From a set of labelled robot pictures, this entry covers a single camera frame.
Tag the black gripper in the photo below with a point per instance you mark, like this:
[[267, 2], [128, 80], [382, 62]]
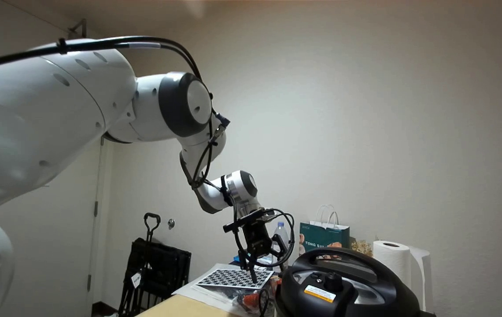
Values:
[[257, 240]]

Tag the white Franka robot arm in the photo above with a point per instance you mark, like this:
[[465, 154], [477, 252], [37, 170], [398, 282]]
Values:
[[44, 117]]

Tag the clear plastic water bottle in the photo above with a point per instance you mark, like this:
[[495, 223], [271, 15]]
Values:
[[283, 235]]

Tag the small red item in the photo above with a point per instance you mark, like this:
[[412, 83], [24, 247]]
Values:
[[250, 300]]

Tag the green paper bag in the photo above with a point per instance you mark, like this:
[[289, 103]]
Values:
[[322, 238]]

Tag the brown snack bag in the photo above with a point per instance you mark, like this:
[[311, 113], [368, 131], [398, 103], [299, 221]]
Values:
[[359, 245]]

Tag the white paper towel roll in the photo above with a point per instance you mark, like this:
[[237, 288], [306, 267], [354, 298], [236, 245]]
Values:
[[391, 258]]

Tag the grey door closer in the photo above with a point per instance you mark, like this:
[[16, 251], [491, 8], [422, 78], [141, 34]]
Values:
[[77, 29]]

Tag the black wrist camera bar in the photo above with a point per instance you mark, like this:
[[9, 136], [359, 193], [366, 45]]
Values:
[[255, 215]]

